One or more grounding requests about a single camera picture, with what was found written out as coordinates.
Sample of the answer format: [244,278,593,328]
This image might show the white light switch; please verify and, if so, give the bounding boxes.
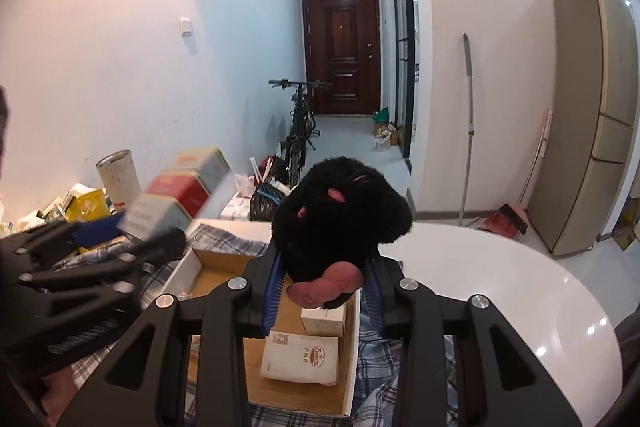
[180,17,193,37]

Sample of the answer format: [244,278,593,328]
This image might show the person's left hand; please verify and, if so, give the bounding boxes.
[41,366,77,419]

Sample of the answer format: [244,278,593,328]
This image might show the pink dustpan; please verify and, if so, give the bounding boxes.
[480,109,553,241]

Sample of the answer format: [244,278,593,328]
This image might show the black bicycle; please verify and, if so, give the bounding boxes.
[268,79,331,186]

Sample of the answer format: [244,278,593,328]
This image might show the beige refrigerator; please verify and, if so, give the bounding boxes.
[527,0,638,257]

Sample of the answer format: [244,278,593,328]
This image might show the white tissue pack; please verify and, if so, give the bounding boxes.
[260,331,340,386]

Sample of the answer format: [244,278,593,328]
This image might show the black plush toy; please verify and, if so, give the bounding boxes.
[271,156,412,309]

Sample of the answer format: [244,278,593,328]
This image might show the black garbage bag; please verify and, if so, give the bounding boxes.
[248,183,285,222]

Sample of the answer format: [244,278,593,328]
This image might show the dark red entrance door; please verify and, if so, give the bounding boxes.
[302,0,381,116]

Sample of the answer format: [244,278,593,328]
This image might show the bags by the door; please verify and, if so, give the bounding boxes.
[372,107,399,150]

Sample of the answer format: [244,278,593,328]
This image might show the white steel tumbler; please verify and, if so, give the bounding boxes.
[96,150,142,213]

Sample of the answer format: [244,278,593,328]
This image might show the small white box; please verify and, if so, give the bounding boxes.
[300,305,347,338]

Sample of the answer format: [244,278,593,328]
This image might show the red and grey box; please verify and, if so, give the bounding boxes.
[118,147,230,241]

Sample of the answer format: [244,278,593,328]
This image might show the black framed glass door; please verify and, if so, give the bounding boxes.
[394,0,416,164]

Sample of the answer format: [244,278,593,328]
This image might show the grey mop handle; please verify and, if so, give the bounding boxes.
[457,32,475,227]

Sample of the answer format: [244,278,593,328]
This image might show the yellow plastic container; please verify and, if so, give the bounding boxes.
[65,190,111,221]

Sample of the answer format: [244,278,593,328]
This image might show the blue plaid shirt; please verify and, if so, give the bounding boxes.
[49,222,461,427]

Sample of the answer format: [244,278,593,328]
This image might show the shallow cardboard box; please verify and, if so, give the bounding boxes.
[162,249,360,419]

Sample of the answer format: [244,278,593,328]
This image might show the clutter pile of packages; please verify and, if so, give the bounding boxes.
[0,182,109,233]

